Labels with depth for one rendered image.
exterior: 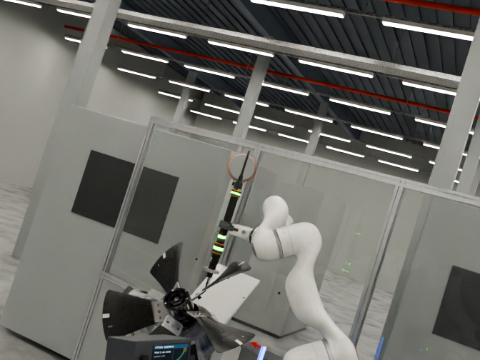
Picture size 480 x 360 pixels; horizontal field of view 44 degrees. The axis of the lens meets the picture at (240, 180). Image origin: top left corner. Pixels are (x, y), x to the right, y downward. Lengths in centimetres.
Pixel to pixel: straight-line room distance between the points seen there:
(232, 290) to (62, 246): 256
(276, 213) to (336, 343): 46
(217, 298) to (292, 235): 106
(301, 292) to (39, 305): 371
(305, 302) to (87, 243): 339
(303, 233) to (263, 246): 13
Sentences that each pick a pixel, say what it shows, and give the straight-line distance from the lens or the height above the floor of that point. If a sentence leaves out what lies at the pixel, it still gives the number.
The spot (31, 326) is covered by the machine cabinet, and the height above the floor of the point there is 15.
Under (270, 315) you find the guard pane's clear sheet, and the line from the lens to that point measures 322.
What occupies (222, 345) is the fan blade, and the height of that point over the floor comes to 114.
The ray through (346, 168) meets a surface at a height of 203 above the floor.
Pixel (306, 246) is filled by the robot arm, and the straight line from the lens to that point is 192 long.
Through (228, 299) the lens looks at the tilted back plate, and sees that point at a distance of 290.
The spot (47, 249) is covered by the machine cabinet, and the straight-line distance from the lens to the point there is 532.
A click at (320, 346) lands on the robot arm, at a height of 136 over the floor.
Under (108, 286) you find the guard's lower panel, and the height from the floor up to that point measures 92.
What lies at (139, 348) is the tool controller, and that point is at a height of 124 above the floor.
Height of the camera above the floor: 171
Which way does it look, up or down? 2 degrees up
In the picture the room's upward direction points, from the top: 18 degrees clockwise
